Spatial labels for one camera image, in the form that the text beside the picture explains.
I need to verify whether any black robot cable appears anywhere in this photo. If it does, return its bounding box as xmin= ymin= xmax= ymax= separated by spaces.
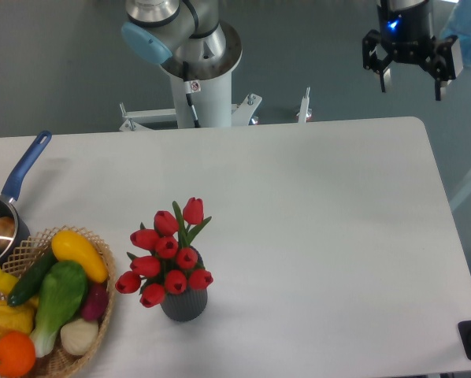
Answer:
xmin=181 ymin=61 xmax=202 ymax=129

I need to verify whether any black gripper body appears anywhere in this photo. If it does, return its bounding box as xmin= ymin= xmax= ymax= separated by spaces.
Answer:
xmin=376 ymin=1 xmax=436 ymax=70

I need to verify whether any orange fruit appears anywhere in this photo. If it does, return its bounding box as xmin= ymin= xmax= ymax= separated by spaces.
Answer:
xmin=0 ymin=332 xmax=36 ymax=377

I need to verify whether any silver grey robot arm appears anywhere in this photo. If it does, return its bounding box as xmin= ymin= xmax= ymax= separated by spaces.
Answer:
xmin=121 ymin=1 xmax=463 ymax=100

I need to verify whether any white garlic bulb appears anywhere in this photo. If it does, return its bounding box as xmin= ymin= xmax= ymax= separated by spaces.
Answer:
xmin=60 ymin=318 xmax=99 ymax=356

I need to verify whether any dark green cucumber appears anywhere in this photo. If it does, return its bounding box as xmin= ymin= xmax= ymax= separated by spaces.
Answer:
xmin=7 ymin=248 xmax=57 ymax=307

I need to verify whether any blue handled saucepan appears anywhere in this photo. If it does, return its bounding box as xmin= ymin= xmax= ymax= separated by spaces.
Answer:
xmin=0 ymin=131 xmax=52 ymax=265

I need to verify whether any purple red onion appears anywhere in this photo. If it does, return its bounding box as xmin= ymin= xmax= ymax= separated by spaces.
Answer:
xmin=80 ymin=283 xmax=109 ymax=321

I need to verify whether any dark grey ribbed vase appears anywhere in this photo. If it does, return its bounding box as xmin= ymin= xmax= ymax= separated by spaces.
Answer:
xmin=160 ymin=269 xmax=208 ymax=322

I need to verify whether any green bok choy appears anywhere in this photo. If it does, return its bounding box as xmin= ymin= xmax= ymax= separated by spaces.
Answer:
xmin=30 ymin=261 xmax=88 ymax=358

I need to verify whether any yellow bell pepper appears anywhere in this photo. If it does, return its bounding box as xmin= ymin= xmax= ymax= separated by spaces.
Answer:
xmin=0 ymin=300 xmax=35 ymax=338

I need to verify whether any red tulip bouquet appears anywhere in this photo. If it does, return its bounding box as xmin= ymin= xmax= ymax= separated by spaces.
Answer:
xmin=115 ymin=197 xmax=213 ymax=308

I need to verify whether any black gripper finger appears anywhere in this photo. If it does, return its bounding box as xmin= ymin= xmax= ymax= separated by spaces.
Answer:
xmin=362 ymin=30 xmax=392 ymax=93
xmin=427 ymin=35 xmax=463 ymax=101

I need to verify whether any woven wicker basket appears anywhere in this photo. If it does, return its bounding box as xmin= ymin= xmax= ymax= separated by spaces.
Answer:
xmin=2 ymin=226 xmax=116 ymax=377

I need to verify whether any yellow banana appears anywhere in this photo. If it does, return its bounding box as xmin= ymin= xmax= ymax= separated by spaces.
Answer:
xmin=0 ymin=266 xmax=19 ymax=301

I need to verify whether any yellow squash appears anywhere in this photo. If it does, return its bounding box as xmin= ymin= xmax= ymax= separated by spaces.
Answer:
xmin=51 ymin=229 xmax=109 ymax=284

